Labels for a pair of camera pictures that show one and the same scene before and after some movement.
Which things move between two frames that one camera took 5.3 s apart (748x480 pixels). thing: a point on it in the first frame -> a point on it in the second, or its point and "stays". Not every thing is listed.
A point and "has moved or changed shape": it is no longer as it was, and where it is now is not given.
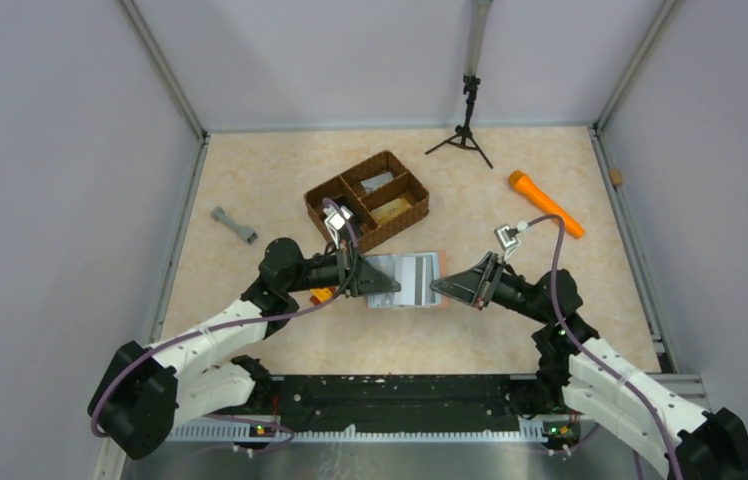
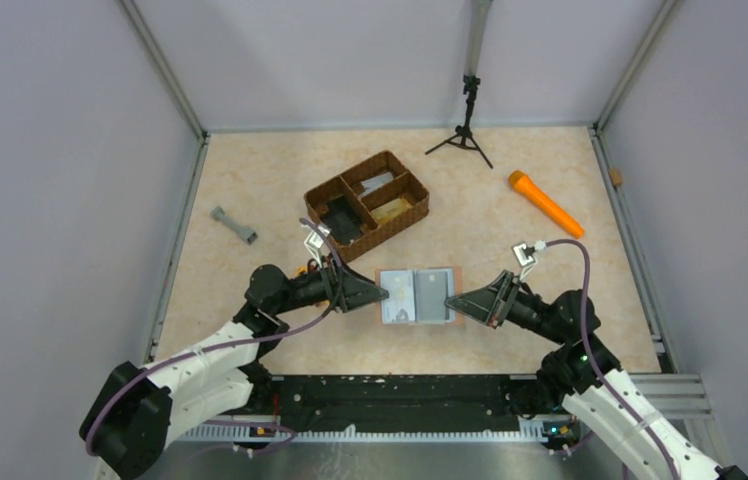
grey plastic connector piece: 247,235 stays
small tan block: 615,177 stays
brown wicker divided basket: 381,196 stays
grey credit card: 417,276 -> 431,292
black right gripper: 491,282 -> 500,302
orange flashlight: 522,182 stays
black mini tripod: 464,134 stays
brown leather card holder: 415,272 has moved or changed shape
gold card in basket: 391,210 stays
